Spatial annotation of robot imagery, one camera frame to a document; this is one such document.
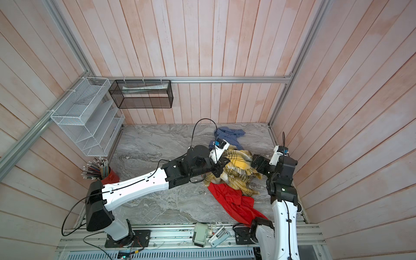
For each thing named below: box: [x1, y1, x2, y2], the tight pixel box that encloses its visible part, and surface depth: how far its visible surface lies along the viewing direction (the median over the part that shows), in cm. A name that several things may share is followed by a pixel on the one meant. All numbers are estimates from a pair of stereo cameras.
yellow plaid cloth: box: [202, 146, 263, 197], surface depth 68 cm
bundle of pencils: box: [80, 156, 110, 181], surface depth 83 cm
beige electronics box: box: [192, 222, 210, 248], surface depth 71 cm
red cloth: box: [208, 182, 269, 226], surface depth 81 cm
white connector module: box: [208, 225, 231, 247], surface depth 74 cm
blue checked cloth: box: [208, 126, 246, 151], surface depth 113 cm
